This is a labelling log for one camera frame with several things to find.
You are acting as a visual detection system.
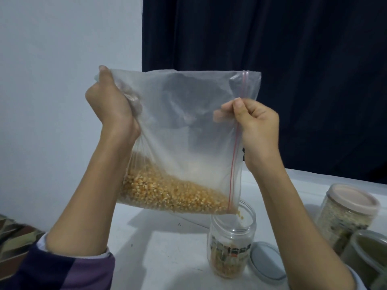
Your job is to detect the person's right hand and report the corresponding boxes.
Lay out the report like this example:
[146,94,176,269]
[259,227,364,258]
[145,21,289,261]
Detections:
[213,97,281,173]

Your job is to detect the person's left hand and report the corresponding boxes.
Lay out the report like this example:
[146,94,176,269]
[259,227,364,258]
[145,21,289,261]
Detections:
[85,65,143,150]

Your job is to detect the zip bag of corn kernels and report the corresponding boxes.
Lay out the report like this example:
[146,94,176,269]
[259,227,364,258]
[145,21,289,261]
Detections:
[96,68,262,215]

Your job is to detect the pink round lid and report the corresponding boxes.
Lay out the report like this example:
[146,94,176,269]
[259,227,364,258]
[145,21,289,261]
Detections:
[328,183,381,216]

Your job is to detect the transparent jar pink lid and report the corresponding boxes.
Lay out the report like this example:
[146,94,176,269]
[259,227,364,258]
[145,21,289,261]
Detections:
[314,183,381,254]

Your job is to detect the transparent jar blue lid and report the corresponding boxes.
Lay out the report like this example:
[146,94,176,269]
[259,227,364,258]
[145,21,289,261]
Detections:
[207,200,257,279]

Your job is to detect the blue round lid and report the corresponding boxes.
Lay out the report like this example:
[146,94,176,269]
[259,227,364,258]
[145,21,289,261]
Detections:
[248,241,287,284]

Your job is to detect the person's right forearm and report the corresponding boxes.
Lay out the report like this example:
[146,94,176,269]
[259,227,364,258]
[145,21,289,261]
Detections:
[248,160,366,290]

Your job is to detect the person's left forearm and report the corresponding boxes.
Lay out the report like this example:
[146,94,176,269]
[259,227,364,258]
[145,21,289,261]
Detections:
[0,142,137,290]

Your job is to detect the dark navy curtain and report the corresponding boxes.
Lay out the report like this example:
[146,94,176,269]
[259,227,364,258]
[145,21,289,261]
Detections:
[142,0,387,184]

